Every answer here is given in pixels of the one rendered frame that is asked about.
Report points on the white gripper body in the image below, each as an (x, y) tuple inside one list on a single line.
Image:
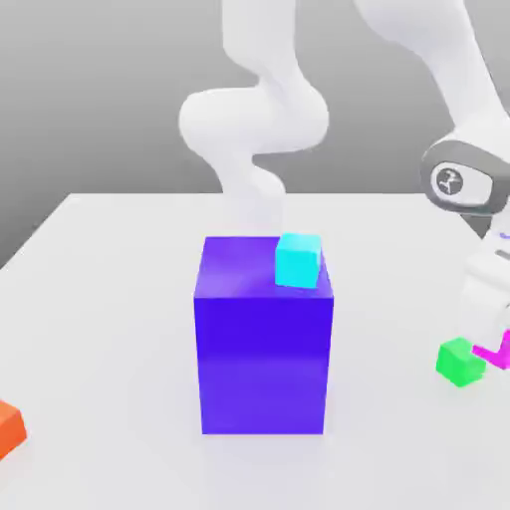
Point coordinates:
[(492, 267)]

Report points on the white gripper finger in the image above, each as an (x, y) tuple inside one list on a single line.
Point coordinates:
[(484, 314)]

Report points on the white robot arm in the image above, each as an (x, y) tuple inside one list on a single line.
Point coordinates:
[(255, 119)]

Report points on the small green cube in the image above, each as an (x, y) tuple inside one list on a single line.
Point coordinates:
[(458, 363)]

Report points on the small cyan cube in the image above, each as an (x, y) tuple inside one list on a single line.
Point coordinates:
[(297, 261)]

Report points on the small orange cube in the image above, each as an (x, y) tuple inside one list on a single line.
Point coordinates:
[(10, 430)]

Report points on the large purple box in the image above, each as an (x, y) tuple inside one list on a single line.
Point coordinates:
[(263, 358)]

